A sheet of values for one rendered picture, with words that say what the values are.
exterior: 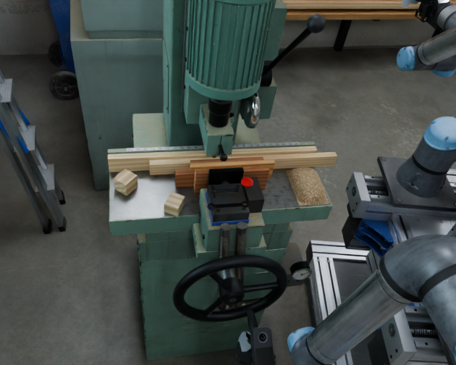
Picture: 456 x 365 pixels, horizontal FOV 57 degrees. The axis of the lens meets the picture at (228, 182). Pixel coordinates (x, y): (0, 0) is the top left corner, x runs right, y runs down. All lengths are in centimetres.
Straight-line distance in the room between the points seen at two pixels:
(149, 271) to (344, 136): 203
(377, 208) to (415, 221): 13
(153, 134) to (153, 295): 54
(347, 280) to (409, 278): 122
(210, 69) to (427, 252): 55
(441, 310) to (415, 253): 9
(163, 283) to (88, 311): 71
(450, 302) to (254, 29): 59
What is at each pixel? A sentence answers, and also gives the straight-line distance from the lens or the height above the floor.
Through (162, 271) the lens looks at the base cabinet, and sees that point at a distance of 129.
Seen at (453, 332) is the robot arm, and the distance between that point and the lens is 69.
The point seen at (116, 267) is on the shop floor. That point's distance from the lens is 209.
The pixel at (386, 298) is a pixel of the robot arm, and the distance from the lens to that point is 79.
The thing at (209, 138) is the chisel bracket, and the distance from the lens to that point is 107.
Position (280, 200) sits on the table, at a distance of 117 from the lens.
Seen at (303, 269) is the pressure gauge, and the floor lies 68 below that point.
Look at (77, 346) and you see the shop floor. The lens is 193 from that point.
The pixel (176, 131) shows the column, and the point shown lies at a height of 90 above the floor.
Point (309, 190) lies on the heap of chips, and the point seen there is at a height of 93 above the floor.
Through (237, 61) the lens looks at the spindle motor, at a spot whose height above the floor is 129.
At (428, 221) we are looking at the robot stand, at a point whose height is 73.
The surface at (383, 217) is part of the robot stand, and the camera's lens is 153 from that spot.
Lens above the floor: 174
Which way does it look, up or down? 45 degrees down
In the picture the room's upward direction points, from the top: 9 degrees clockwise
